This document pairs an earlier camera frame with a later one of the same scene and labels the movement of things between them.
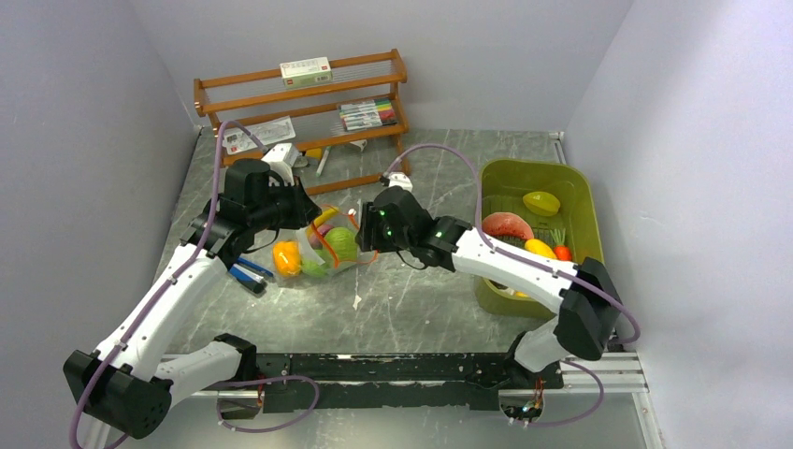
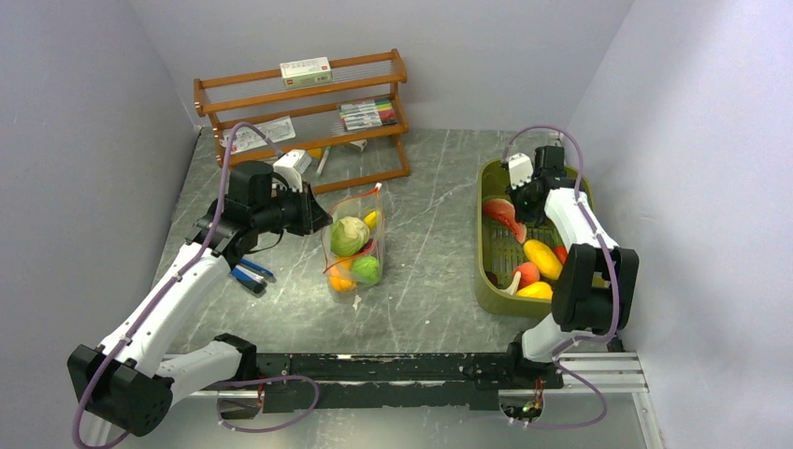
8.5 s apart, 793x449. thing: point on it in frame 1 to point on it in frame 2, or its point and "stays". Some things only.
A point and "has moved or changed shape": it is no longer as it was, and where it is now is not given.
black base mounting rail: [388, 383] stays
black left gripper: [305, 210] stays
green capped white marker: [320, 167] stays
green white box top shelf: [306, 72] stays
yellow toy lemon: [539, 248] stays
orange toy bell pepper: [287, 258] to [341, 277]
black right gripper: [369, 236] to [524, 215]
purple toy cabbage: [314, 239] has moved or changed shape
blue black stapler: [252, 275] stays
